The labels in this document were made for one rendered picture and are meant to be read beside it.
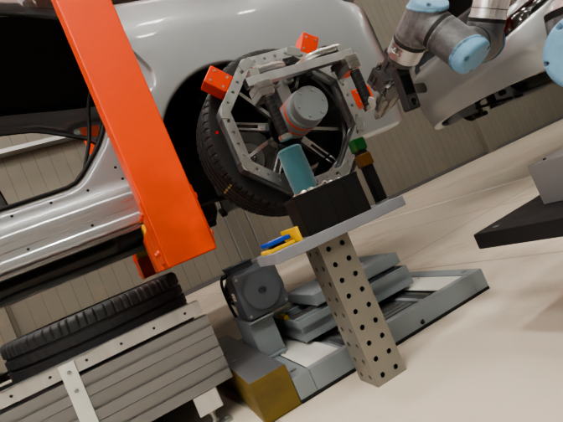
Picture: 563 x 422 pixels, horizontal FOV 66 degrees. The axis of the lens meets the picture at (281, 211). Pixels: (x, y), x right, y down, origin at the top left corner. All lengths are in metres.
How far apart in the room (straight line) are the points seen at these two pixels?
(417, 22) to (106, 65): 0.92
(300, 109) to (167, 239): 0.61
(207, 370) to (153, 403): 0.18
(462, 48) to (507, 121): 12.22
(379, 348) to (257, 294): 0.50
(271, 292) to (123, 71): 0.88
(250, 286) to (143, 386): 0.46
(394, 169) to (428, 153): 1.17
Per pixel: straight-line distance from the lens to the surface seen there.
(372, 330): 1.27
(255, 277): 1.57
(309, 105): 1.54
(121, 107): 1.47
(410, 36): 1.20
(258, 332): 1.64
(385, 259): 1.78
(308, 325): 1.60
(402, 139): 10.37
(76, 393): 1.48
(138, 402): 1.49
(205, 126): 1.66
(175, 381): 1.48
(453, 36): 1.14
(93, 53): 1.54
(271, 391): 1.36
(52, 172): 7.47
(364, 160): 1.35
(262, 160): 2.11
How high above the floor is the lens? 0.52
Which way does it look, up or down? 1 degrees up
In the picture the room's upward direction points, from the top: 23 degrees counter-clockwise
